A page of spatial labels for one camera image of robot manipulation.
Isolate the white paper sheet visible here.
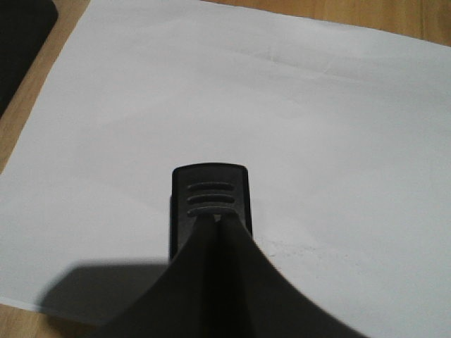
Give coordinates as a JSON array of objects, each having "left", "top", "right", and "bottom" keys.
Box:
[{"left": 0, "top": 0, "right": 451, "bottom": 338}]

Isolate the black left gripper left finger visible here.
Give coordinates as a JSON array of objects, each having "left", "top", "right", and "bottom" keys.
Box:
[{"left": 90, "top": 215, "right": 217, "bottom": 337}]

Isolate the wooden desk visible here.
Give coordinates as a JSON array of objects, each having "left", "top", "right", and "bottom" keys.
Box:
[{"left": 0, "top": 0, "right": 451, "bottom": 338}]

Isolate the black computer monitor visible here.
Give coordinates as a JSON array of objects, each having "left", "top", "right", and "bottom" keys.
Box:
[{"left": 1, "top": 0, "right": 58, "bottom": 113}]

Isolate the black stapler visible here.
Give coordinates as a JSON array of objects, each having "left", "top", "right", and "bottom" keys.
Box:
[{"left": 169, "top": 163, "right": 252, "bottom": 259}]

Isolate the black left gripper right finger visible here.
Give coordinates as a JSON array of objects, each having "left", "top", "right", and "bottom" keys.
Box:
[{"left": 218, "top": 214, "right": 364, "bottom": 337}]

